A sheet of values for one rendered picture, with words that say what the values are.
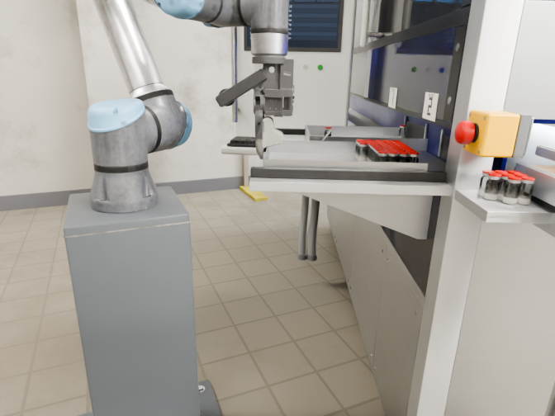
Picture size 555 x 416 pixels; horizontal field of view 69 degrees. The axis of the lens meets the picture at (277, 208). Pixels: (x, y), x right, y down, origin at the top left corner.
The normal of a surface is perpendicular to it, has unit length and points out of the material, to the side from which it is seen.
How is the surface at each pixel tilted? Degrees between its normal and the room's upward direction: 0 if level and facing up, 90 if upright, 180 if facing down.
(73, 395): 0
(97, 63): 90
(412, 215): 90
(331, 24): 90
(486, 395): 90
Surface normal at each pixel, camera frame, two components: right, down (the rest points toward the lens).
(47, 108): 0.40, 0.30
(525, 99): -0.02, 0.32
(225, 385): 0.02, -0.95
